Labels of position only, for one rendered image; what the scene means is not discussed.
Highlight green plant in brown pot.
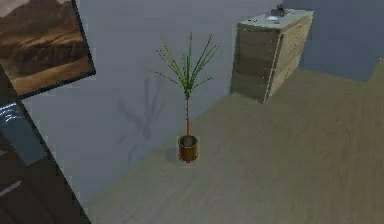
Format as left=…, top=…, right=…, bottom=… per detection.
left=150, top=31, right=221, bottom=164

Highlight light wooden chest of drawers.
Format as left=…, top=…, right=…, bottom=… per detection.
left=229, top=8, right=315, bottom=104

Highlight small dark object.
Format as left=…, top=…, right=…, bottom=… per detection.
left=271, top=4, right=287, bottom=18

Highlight framed brown landscape picture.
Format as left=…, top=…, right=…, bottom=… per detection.
left=0, top=0, right=97, bottom=100

